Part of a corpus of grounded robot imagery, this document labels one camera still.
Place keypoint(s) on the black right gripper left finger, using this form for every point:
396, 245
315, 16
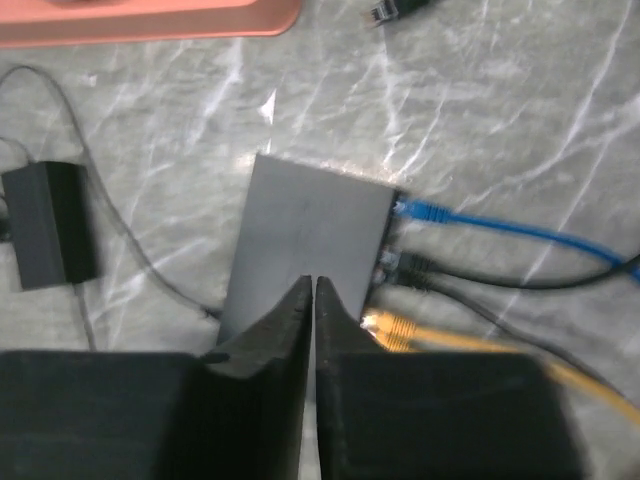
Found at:
233, 413

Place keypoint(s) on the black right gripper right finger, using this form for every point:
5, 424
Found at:
442, 415

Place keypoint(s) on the black network switch box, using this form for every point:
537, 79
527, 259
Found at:
301, 220

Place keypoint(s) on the black power adapter brick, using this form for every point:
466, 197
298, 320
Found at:
50, 224

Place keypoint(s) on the pink plastic tray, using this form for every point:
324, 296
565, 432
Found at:
53, 23

